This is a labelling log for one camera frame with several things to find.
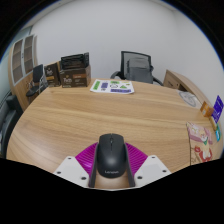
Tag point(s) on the green packet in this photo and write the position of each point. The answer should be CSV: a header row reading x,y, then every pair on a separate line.
x,y
218,132

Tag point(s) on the cartoon print mouse pad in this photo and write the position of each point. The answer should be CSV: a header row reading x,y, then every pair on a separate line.
x,y
200,143

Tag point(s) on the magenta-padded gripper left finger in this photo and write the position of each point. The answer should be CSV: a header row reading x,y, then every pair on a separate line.
x,y
83,159

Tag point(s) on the wooden side desk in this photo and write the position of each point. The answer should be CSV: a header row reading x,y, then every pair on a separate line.
x,y
181,81

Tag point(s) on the black mesh office chair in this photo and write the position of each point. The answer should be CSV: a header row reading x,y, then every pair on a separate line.
x,y
136,68

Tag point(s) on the black computer mouse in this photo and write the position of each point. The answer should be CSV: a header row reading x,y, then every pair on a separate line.
x,y
111,155

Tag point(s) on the small brown cardboard box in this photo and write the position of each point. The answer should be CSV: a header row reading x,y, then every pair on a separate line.
x,y
52,75

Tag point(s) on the wooden shelf unit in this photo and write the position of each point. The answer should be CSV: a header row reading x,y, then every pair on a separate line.
x,y
18,60

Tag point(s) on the white printed paper sheet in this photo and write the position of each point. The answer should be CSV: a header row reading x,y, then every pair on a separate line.
x,y
111,86

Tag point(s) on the large brown cardboard box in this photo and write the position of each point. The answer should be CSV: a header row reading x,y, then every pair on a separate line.
x,y
75,75

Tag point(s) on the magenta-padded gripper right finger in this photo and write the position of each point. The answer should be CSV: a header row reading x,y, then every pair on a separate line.
x,y
138,160

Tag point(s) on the small black visitor chair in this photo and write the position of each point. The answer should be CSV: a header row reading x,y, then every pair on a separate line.
x,y
37,75

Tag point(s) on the black armchair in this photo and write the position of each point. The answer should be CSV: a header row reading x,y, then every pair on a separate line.
x,y
8,125

